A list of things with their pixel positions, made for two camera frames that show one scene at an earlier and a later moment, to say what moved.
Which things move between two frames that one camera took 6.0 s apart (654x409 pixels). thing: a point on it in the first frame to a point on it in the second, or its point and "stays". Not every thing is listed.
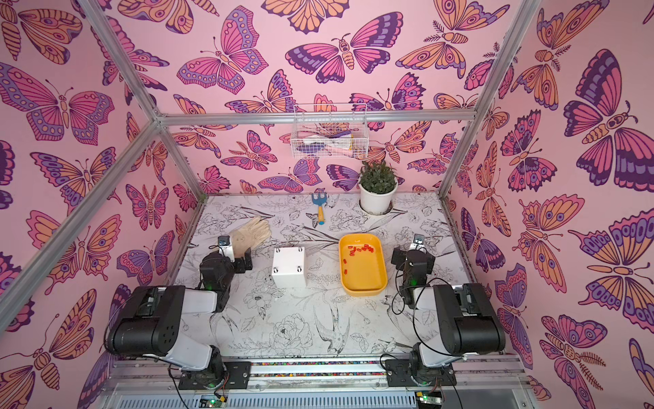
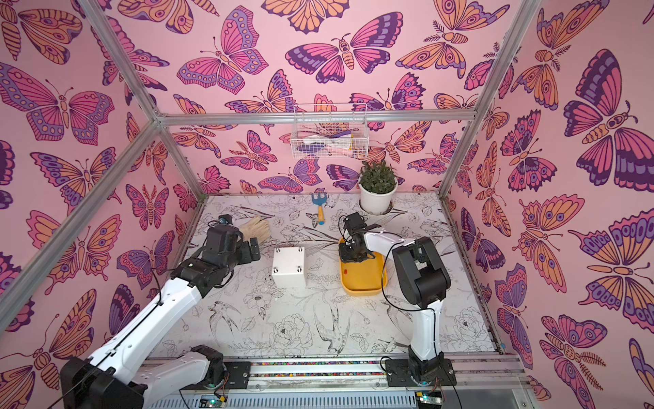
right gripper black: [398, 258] to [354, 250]
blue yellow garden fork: [320, 199] stays
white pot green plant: [377, 187] stays
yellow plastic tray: [363, 264] stays
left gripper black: [248, 266] to [248, 256]
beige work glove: [252, 234] stays
